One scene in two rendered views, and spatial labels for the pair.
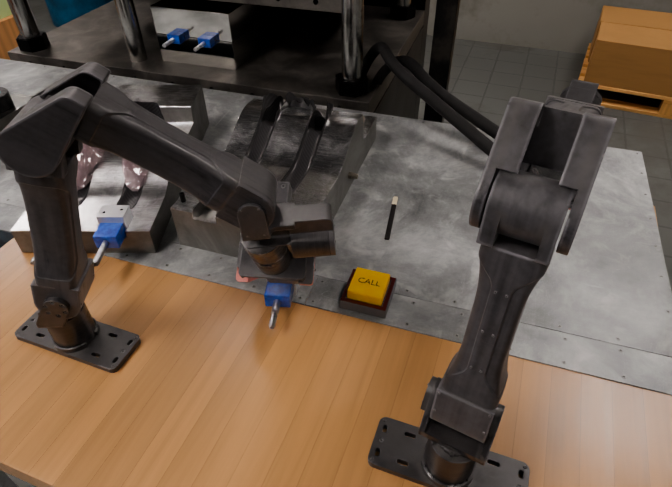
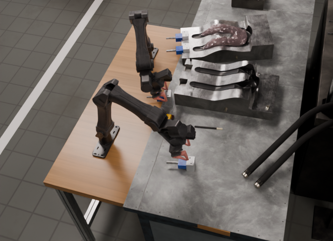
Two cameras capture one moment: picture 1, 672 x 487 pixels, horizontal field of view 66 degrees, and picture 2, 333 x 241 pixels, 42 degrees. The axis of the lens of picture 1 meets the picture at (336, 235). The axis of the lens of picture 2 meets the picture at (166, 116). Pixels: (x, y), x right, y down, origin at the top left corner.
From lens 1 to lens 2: 1.94 m
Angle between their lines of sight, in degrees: 61
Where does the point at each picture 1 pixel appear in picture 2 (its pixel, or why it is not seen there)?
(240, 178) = (138, 56)
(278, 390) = not seen: hidden behind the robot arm
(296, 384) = not seen: hidden behind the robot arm
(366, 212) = (211, 120)
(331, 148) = (225, 93)
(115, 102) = (138, 23)
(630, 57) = not seen: outside the picture
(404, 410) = (122, 132)
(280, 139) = (230, 77)
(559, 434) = (113, 168)
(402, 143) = (269, 131)
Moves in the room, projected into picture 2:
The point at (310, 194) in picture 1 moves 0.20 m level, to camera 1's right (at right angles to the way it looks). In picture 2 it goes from (198, 93) to (202, 123)
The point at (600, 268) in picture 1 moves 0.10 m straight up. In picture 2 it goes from (182, 195) to (181, 184)
